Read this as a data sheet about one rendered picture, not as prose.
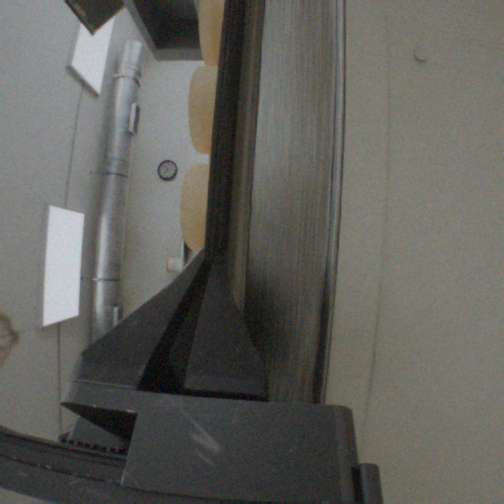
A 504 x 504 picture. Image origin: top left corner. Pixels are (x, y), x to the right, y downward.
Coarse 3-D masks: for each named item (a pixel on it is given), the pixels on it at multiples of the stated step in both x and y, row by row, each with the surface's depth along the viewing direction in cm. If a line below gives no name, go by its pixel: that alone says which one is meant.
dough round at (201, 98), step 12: (204, 72) 14; (216, 72) 14; (192, 84) 14; (204, 84) 14; (192, 96) 14; (204, 96) 14; (192, 108) 14; (204, 108) 14; (192, 120) 14; (204, 120) 14; (192, 132) 15; (204, 132) 15; (204, 144) 16
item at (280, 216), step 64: (256, 0) 16; (320, 0) 16; (256, 64) 17; (320, 64) 17; (256, 128) 17; (320, 128) 17; (256, 192) 17; (320, 192) 17; (256, 256) 17; (320, 256) 17; (256, 320) 17; (320, 320) 17
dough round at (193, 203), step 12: (192, 168) 15; (204, 168) 15; (192, 180) 14; (204, 180) 14; (192, 192) 14; (204, 192) 14; (180, 204) 14; (192, 204) 14; (204, 204) 14; (180, 216) 15; (192, 216) 14; (204, 216) 14; (192, 228) 15; (204, 228) 15; (192, 240) 15
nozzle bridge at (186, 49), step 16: (128, 0) 47; (144, 0) 52; (160, 0) 56; (176, 0) 57; (192, 0) 57; (144, 16) 54; (160, 16) 62; (176, 16) 62; (192, 16) 62; (144, 32) 57; (160, 32) 63; (176, 32) 63; (192, 32) 63; (160, 48) 63; (176, 48) 63; (192, 48) 63
